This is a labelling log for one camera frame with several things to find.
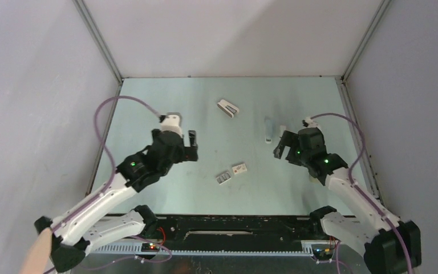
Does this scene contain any staple tray with staples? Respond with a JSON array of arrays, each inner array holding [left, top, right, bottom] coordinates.
[[216, 171, 232, 185]]

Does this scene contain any staple box sleeve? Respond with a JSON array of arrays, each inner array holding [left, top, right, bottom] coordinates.
[[232, 163, 248, 175]]

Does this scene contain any cream stapler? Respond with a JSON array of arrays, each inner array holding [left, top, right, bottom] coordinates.
[[309, 175, 319, 183]]

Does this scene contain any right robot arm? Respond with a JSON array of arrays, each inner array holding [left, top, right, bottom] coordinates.
[[273, 127, 422, 273]]

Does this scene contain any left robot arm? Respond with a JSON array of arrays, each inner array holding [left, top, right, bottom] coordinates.
[[34, 126, 198, 273]]

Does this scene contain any small white stapler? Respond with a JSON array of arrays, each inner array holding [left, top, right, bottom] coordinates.
[[279, 125, 286, 138]]

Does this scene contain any light blue stapler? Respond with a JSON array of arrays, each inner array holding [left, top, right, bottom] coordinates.
[[265, 118, 274, 144]]

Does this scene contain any beige object in corner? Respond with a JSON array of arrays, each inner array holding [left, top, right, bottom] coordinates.
[[19, 228, 52, 274]]

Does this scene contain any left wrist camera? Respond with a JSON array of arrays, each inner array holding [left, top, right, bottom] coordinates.
[[160, 112, 183, 137]]

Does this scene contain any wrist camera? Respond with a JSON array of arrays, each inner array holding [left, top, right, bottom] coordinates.
[[160, 112, 183, 137], [302, 116, 321, 130]]

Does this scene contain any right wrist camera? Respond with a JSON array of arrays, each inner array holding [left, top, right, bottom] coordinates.
[[302, 116, 321, 130]]

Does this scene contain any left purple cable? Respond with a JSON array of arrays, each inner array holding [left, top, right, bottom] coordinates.
[[43, 95, 175, 274]]

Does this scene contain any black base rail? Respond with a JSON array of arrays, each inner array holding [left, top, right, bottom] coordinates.
[[143, 214, 338, 255]]

